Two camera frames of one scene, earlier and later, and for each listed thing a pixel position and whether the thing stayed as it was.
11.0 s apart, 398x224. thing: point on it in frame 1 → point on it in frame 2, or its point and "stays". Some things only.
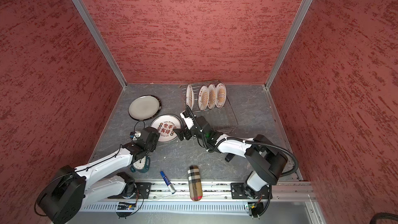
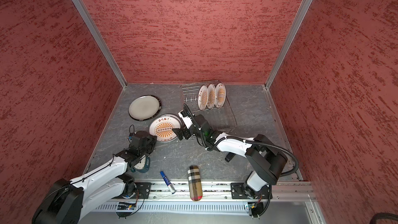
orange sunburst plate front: (189, 96) → (161, 127)
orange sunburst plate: (203, 97) stays
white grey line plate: (144, 107) stays
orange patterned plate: (166, 123) stays
